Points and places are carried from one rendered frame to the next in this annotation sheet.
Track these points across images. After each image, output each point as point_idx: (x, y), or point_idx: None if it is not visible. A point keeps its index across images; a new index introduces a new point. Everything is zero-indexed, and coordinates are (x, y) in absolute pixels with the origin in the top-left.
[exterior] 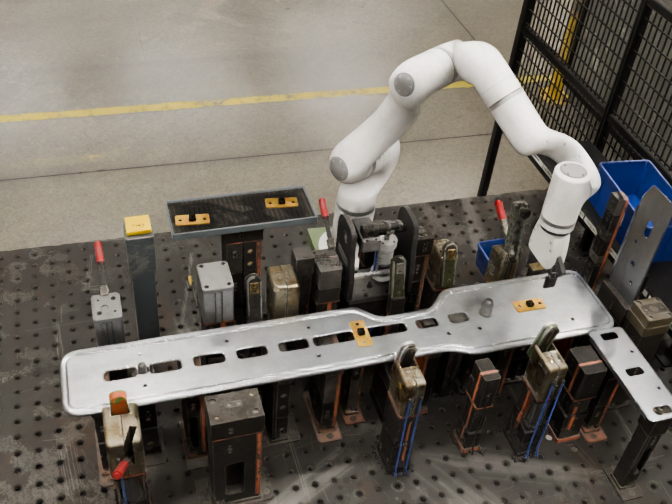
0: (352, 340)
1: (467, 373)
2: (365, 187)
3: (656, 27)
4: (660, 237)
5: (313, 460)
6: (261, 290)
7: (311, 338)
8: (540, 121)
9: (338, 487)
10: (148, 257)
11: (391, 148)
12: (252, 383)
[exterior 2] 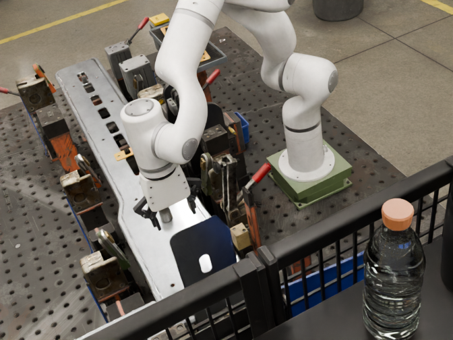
0: (120, 150)
1: None
2: (294, 105)
3: None
4: (182, 270)
5: (104, 210)
6: (137, 88)
7: (119, 132)
8: (171, 50)
9: (83, 228)
10: (157, 42)
11: (304, 78)
12: (77, 121)
